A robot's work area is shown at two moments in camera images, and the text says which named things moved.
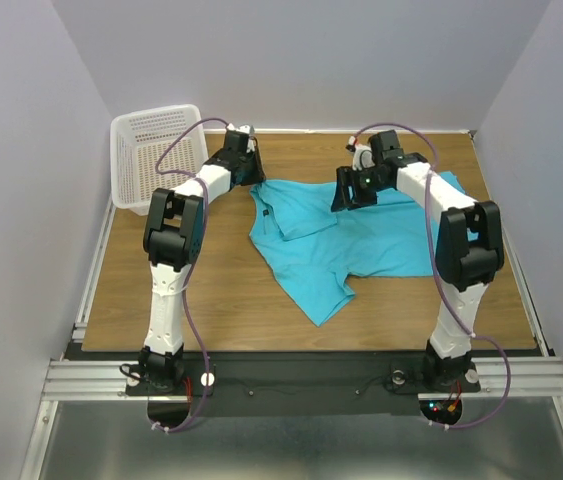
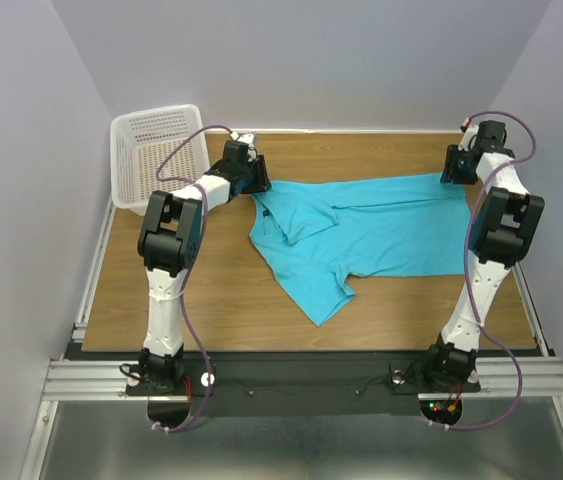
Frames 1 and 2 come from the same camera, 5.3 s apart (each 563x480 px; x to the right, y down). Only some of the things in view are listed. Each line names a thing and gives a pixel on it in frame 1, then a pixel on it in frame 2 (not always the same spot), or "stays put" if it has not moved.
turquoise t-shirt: [313, 249] stays put
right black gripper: [347, 177] -> [450, 172]
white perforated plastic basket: [154, 149] stays put
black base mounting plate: [305, 383] stays put
